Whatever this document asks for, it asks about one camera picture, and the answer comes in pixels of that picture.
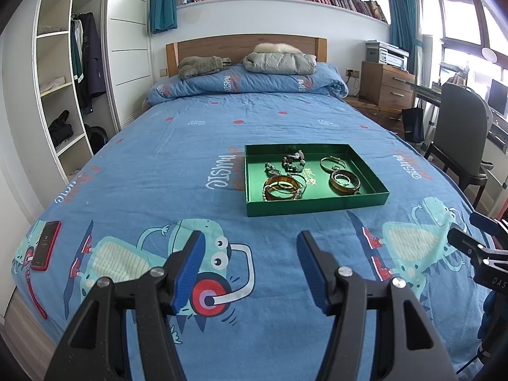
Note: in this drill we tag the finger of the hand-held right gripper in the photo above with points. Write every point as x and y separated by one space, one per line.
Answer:
468 244
492 226

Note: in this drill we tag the wall socket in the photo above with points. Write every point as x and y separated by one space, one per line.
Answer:
352 73

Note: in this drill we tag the teal curtain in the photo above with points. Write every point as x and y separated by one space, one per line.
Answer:
162 0
403 24

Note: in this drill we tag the black folded clothes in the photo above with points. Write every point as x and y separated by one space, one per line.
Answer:
61 129

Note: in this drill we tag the person's right hand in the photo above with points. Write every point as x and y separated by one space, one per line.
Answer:
494 317

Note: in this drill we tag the wooden drawer chest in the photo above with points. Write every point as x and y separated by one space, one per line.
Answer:
387 87

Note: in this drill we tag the white tower fan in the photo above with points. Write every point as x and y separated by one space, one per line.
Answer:
427 59

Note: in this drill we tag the red phone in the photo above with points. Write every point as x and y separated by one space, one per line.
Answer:
45 246

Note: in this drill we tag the brown marbled bangle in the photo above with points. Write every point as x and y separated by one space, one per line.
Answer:
330 182

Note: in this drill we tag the silver bangle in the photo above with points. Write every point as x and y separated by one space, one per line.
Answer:
322 164

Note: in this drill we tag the beige fur garment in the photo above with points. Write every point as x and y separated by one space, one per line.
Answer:
278 47

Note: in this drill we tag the computer monitor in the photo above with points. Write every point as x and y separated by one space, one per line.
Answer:
498 97

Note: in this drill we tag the white folded clothes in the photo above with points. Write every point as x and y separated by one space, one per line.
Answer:
51 86

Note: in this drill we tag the amber bangle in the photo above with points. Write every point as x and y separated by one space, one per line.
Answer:
266 190

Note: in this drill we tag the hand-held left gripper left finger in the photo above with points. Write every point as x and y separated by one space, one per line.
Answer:
190 270

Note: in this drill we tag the tan plush garment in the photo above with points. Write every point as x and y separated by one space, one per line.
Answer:
198 66

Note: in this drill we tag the green tray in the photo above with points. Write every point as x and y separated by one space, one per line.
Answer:
313 194

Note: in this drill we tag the folded blue duvet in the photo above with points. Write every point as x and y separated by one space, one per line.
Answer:
270 81

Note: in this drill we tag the grey desk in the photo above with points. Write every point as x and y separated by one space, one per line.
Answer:
424 91

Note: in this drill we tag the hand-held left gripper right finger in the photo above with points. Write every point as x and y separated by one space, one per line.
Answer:
311 274

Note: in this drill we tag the black bag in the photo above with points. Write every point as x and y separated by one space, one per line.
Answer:
96 139

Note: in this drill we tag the silver charm cluster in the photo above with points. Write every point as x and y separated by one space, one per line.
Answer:
272 168

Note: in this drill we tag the grey chair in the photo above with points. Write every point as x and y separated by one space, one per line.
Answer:
462 127

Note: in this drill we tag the grey folded clothes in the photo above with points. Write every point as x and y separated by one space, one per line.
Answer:
53 29

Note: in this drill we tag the white wardrobe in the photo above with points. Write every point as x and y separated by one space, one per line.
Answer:
127 27

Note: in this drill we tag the dark tote bag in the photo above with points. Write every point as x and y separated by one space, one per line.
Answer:
412 123

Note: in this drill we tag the low wooden nightstand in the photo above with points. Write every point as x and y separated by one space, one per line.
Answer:
381 117

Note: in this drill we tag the wooden headboard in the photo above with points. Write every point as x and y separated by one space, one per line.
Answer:
222 45

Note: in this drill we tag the white printer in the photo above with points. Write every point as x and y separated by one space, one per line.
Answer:
387 55

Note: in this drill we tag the blue dinosaur print bedsheet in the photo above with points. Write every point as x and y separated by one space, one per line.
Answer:
178 147

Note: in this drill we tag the hanging dark jacket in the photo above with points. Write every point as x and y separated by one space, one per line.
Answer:
93 55

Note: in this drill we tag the grey puffer jacket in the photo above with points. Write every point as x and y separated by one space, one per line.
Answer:
278 63

